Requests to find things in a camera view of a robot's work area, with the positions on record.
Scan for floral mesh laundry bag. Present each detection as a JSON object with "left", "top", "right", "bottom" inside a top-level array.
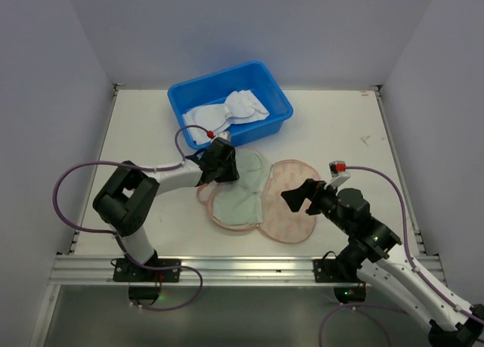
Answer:
[{"left": 197, "top": 148, "right": 319, "bottom": 244}]

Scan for white bra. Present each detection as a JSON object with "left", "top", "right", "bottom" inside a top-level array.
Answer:
[{"left": 182, "top": 90, "right": 270, "bottom": 145}]

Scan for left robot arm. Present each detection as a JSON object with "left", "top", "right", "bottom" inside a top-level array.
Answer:
[{"left": 93, "top": 137, "right": 239, "bottom": 271}]

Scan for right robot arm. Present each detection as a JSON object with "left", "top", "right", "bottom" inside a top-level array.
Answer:
[{"left": 281, "top": 178, "right": 483, "bottom": 346}]

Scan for blue plastic bin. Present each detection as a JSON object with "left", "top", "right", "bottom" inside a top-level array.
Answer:
[{"left": 168, "top": 60, "right": 293, "bottom": 150}]

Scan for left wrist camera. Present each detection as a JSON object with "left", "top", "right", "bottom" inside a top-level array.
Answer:
[{"left": 206, "top": 131, "right": 231, "bottom": 141}]

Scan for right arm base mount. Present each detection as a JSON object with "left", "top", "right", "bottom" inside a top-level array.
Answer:
[{"left": 312, "top": 251, "right": 367, "bottom": 304}]

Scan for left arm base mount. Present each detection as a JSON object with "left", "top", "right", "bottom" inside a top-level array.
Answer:
[{"left": 110, "top": 256, "right": 181, "bottom": 306}]

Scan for aluminium mounting rail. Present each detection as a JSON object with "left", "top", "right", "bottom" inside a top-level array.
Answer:
[{"left": 47, "top": 256, "right": 447, "bottom": 287}]

